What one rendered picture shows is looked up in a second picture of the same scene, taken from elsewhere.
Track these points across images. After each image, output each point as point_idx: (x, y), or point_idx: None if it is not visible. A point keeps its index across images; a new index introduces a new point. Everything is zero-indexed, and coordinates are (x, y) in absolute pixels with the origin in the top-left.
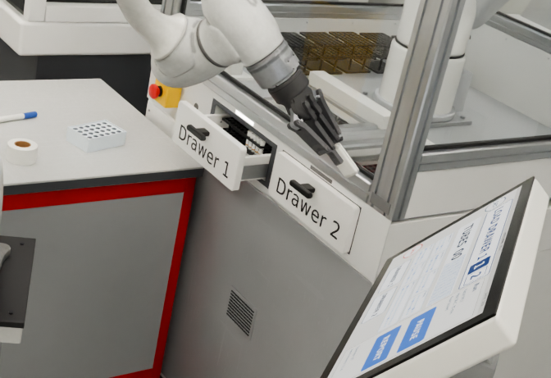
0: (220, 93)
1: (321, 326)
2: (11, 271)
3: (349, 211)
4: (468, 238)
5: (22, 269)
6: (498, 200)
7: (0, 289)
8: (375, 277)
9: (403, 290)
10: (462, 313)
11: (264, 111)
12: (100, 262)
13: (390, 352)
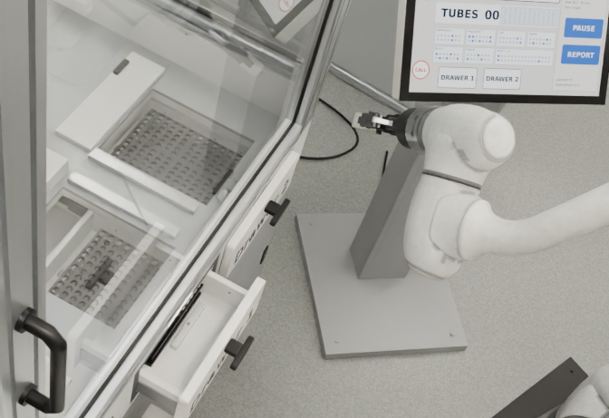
0: (147, 354)
1: (260, 241)
2: (537, 406)
3: (296, 160)
4: (470, 8)
5: (526, 401)
6: None
7: (560, 396)
8: (299, 157)
9: (501, 59)
10: None
11: (206, 264)
12: None
13: (594, 43)
